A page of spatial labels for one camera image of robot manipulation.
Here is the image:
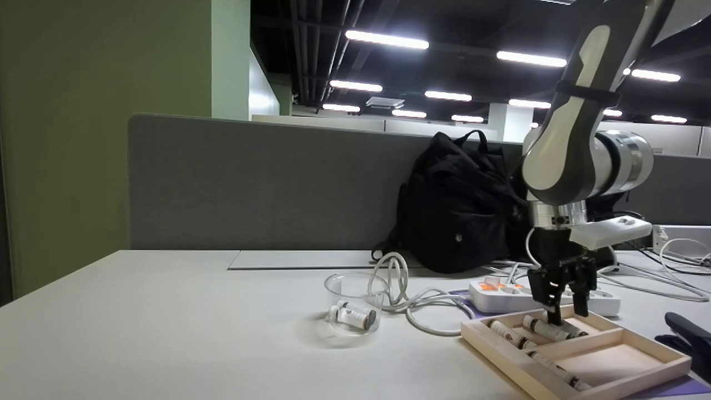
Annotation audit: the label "purple paper sheet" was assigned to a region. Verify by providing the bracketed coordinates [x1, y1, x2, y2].
[657, 380, 711, 398]

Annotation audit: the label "grey desk partition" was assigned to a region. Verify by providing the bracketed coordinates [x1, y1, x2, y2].
[127, 110, 711, 250]

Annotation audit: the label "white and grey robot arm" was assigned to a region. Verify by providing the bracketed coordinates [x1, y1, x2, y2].
[522, 0, 711, 325]

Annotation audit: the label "white bottle top left compartment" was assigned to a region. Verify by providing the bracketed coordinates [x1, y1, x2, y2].
[489, 320, 538, 349]

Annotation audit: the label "white power strip orange switches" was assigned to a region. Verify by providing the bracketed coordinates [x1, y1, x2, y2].
[468, 276, 621, 315]

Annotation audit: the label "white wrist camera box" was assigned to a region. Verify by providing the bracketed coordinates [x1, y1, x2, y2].
[569, 215, 652, 250]

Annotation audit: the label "white bottle bottom compartment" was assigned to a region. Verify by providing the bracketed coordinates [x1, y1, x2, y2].
[530, 353, 588, 391]

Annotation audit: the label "small white bottle black cap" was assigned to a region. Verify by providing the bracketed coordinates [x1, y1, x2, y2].
[533, 320, 587, 341]

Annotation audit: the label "white bottle top middle compartment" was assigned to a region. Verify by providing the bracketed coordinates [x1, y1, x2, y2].
[522, 315, 546, 333]

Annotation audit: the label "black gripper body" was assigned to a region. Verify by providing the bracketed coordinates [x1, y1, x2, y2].
[527, 227, 598, 307]

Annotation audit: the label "white device at right edge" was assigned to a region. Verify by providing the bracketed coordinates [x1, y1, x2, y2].
[652, 225, 711, 257]

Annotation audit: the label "black backpack left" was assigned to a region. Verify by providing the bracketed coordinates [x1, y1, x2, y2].
[371, 128, 530, 272]

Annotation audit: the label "white bottle compartment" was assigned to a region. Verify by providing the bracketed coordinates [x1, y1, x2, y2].
[489, 320, 538, 349]
[522, 315, 546, 333]
[530, 353, 588, 391]

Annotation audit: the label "black backpack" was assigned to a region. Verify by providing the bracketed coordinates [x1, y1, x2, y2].
[371, 128, 530, 272]
[587, 193, 621, 268]

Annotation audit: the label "wooden compartment box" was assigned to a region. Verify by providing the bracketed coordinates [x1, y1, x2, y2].
[462, 307, 690, 400]

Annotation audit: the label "clear plastic cup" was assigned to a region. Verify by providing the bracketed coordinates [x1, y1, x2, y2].
[312, 270, 388, 349]

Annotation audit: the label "black backpack right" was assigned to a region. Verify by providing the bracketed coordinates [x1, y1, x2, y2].
[587, 193, 621, 268]

